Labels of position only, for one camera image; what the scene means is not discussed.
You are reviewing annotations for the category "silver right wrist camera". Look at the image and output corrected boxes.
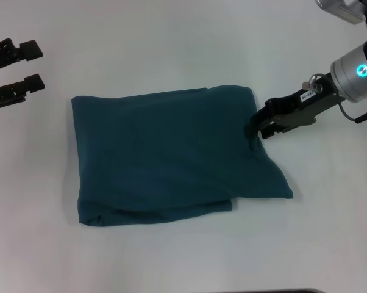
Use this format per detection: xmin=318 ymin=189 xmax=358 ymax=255
xmin=316 ymin=0 xmax=367 ymax=43

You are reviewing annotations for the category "teal t-shirt with beige print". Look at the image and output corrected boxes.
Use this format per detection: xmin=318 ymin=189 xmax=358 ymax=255
xmin=70 ymin=85 xmax=294 ymax=228

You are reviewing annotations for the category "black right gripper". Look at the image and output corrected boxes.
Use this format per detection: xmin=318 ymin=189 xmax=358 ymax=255
xmin=245 ymin=73 xmax=346 ymax=140

